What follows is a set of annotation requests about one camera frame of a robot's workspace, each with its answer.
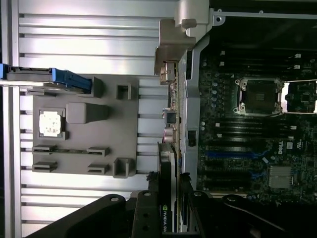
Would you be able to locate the CPU socket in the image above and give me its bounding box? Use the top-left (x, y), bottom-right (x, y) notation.
top-left (234, 77), bottom-right (284, 118)

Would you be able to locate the silver chipset heatsink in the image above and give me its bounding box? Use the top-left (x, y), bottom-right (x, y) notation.
top-left (268, 165), bottom-right (293, 190)

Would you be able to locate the green motherboard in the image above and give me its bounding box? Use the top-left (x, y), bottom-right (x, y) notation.
top-left (198, 49), bottom-right (317, 207)

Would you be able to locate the blue expansion slot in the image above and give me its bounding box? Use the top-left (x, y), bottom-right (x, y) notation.
top-left (206, 149), bottom-right (270, 159)

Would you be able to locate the silver CPU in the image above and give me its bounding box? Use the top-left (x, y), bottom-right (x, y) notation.
top-left (39, 110), bottom-right (63, 137)

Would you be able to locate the hard disk in blue caddy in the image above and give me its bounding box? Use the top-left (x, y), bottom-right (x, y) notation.
top-left (0, 63), bottom-right (93, 95)

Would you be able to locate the open black PC case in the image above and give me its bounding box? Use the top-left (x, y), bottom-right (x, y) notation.
top-left (173, 0), bottom-right (317, 208)

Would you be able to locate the metal socket cover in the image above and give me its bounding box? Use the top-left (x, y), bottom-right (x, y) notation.
top-left (282, 79), bottom-right (317, 114)

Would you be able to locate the grey parts rack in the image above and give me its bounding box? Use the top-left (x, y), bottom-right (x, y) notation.
top-left (26, 73), bottom-right (140, 179)

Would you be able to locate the plain grey corner clamp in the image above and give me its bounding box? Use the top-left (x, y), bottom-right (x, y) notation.
top-left (155, 19), bottom-right (197, 75)

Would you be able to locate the green RAM stick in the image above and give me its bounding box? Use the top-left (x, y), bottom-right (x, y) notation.
top-left (48, 148), bottom-right (91, 154)

